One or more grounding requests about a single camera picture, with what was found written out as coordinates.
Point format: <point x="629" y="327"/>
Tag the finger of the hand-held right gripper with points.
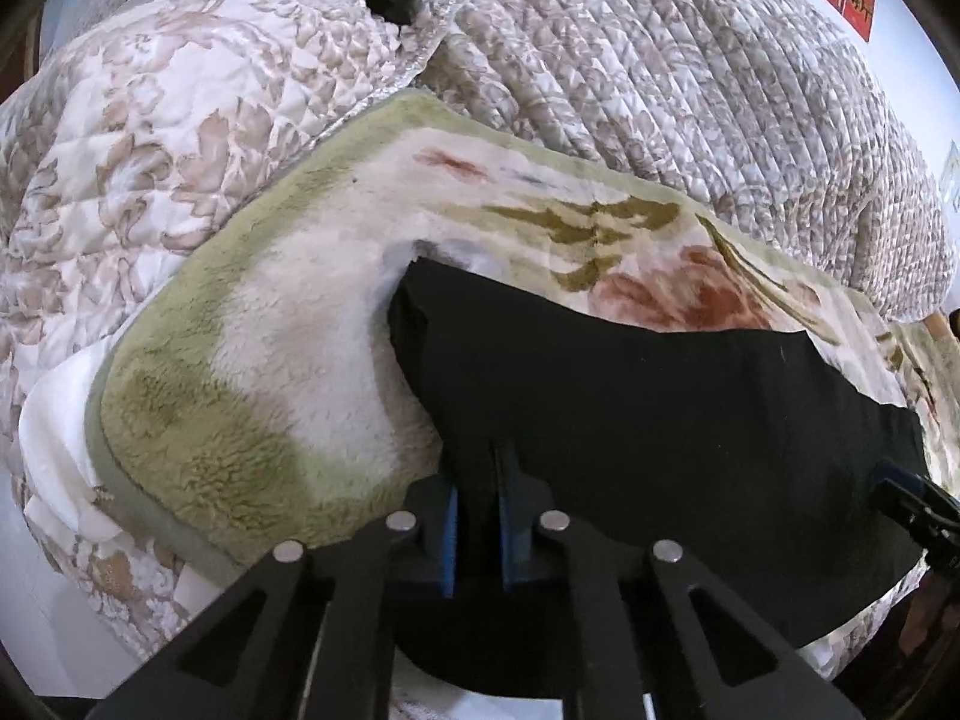
<point x="896" y="476"/>
<point x="919" y="521"/>

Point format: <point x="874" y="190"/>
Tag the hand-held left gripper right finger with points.
<point x="511" y="532"/>

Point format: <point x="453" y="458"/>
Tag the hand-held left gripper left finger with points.
<point x="450" y="532"/>

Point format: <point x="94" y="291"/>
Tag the black pants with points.
<point x="675" y="427"/>

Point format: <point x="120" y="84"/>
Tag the floral fleece blanket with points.
<point x="300" y="315"/>

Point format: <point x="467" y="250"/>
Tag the grey patterned quilted bedspread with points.
<point x="637" y="75"/>

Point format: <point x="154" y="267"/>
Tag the beige floral quilted comforter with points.
<point x="150" y="150"/>

